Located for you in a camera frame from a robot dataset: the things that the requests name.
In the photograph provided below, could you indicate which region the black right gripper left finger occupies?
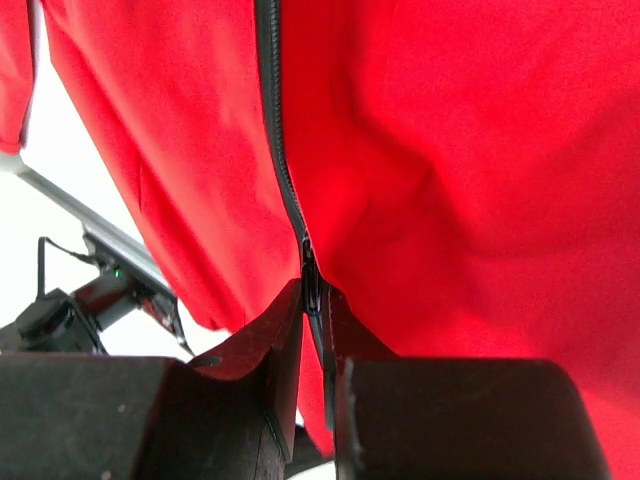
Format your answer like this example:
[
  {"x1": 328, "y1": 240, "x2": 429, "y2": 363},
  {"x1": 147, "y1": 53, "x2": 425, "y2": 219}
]
[{"x1": 1, "y1": 280, "x2": 302, "y2": 479}]

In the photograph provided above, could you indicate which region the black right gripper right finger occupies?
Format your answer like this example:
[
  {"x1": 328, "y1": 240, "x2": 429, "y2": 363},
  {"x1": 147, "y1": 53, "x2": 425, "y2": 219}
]
[{"x1": 322, "y1": 288, "x2": 611, "y2": 479}]

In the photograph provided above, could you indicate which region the red hooded jacket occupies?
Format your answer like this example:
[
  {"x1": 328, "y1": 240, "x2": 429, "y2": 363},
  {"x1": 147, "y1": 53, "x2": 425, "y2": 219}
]
[{"x1": 1, "y1": 1, "x2": 639, "y2": 479}]

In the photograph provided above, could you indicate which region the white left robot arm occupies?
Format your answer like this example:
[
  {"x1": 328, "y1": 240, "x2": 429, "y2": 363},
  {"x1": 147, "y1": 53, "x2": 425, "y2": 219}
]
[{"x1": 1, "y1": 232, "x2": 193, "y2": 355}]

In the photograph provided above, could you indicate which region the aluminium table frame rail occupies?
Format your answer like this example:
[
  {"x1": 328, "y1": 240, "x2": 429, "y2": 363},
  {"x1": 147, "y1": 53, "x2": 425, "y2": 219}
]
[{"x1": 1, "y1": 153, "x2": 177, "y2": 300}]

